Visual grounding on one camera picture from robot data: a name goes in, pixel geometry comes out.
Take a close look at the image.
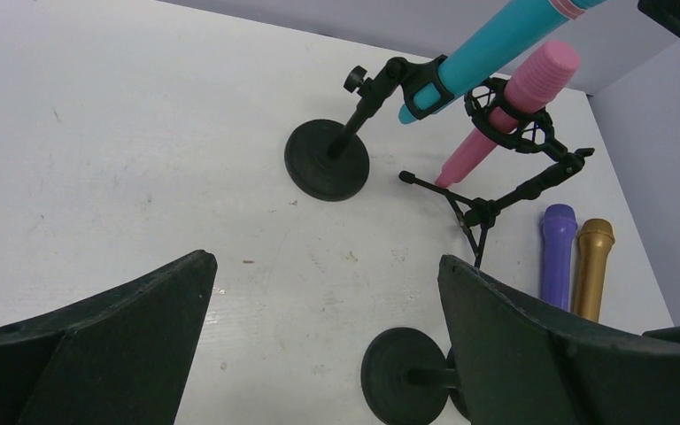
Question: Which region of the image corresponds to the cyan microphone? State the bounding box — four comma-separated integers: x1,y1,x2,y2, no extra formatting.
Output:
398,0,604,124

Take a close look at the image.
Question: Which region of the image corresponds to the purple microphone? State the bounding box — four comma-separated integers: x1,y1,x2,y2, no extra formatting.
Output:
540,204,578,311

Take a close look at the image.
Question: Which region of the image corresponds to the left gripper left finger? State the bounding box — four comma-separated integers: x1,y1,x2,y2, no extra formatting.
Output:
0,250,218,424

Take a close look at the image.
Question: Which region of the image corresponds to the black tripod shock mount stand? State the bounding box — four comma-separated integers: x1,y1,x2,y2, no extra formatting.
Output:
398,77,595,267

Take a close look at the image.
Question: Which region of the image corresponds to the pink microphone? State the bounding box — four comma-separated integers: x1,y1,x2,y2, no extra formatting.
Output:
433,39,583,189

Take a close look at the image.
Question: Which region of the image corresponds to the cyan mic black stand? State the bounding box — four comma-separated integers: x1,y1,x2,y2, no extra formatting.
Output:
284,55,454,202

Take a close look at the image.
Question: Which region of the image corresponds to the gold mic black stand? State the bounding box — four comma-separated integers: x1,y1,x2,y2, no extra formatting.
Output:
360,327,470,424

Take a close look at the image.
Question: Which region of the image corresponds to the gold microphone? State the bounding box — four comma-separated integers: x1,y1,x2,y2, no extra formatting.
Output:
572,218,615,322

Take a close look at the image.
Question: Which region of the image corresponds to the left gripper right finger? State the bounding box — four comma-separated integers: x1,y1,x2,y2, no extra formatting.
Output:
438,255,680,424

